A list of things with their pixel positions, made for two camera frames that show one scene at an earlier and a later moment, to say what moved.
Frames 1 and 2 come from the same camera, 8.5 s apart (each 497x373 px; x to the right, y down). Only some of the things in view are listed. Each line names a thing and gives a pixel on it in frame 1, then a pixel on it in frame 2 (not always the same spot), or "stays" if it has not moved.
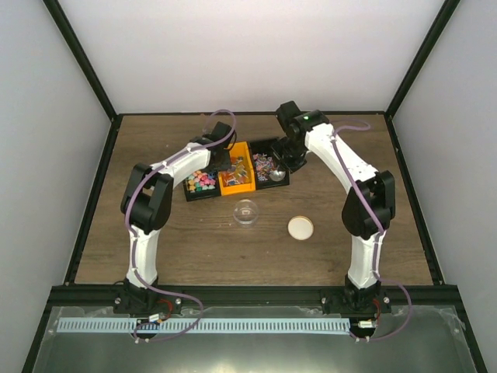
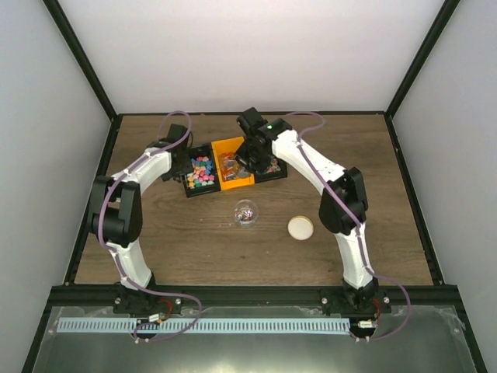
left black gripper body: (223, 165) → (178, 171)
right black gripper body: (289, 154) → (251, 158)
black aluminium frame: (71, 292) stays
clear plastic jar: (245, 213) stays
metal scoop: (277, 176) → (242, 173)
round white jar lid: (300, 228) stays
